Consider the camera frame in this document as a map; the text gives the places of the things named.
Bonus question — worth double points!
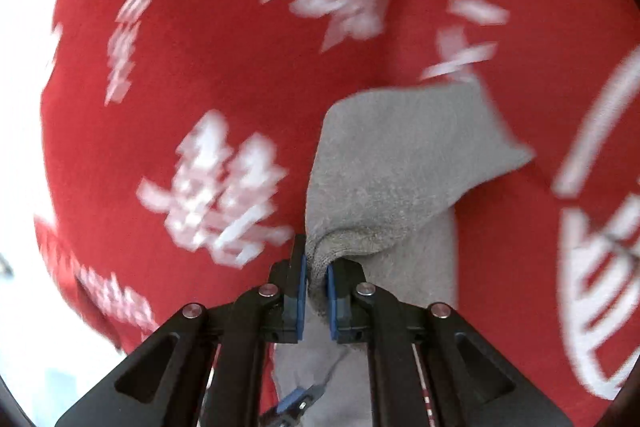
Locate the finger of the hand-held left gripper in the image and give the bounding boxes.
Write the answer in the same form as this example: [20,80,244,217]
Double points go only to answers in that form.
[276,384,328,414]

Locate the red printed sofa cover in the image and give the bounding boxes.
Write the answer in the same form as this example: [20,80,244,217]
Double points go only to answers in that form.
[34,0,640,427]

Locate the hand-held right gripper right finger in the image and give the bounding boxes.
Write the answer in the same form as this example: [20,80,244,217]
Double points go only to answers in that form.
[327,260,573,427]

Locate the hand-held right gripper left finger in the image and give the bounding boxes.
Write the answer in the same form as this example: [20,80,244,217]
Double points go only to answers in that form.
[54,234,307,427]

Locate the grey fleece garment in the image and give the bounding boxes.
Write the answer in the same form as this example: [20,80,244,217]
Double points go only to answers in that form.
[272,83,537,427]

